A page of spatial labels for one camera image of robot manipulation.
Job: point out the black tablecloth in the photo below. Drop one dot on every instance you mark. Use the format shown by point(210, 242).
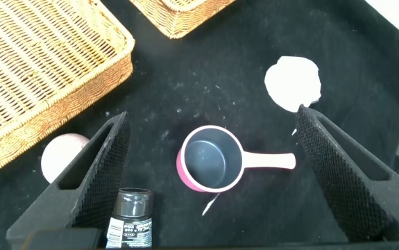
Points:
point(220, 62)

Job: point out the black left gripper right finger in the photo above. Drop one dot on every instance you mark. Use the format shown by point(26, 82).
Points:
point(355, 194)

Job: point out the small white paper scrap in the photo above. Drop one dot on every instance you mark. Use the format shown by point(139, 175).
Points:
point(294, 132)

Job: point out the pale purple egg-shaped ball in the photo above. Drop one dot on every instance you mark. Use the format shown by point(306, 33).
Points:
point(58, 156)

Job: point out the long white paper sliver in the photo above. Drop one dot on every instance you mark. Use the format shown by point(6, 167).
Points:
point(210, 205)

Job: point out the black tube with printed label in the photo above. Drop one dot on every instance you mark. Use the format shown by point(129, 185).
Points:
point(131, 218)

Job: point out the pink saucepan with dark inside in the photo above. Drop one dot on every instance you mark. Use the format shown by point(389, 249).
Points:
point(206, 159)

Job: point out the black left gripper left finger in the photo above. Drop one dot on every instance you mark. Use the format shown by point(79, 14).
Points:
point(81, 198)

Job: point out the large wicker basket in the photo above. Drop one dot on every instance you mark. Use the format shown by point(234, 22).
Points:
point(36, 66)

